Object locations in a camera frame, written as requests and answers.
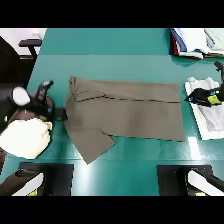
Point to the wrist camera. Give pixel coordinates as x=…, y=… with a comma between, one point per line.
x=219, y=66
x=44, y=87

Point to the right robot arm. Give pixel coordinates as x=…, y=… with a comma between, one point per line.
x=200, y=178

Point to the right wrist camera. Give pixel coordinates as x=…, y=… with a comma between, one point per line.
x=219, y=66

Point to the white grey patterned garment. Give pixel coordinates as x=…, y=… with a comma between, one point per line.
x=213, y=120

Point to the brown shirt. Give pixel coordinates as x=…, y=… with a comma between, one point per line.
x=130, y=110

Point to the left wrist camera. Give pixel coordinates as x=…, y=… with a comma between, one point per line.
x=44, y=87

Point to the pale green garment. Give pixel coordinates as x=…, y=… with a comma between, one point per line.
x=215, y=36

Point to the dark red garment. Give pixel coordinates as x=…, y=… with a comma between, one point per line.
x=174, y=45

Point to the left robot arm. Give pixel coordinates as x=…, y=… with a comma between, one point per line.
x=23, y=138

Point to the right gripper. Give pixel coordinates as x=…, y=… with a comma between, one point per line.
x=206, y=96

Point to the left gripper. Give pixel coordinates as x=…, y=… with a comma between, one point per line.
x=60, y=114

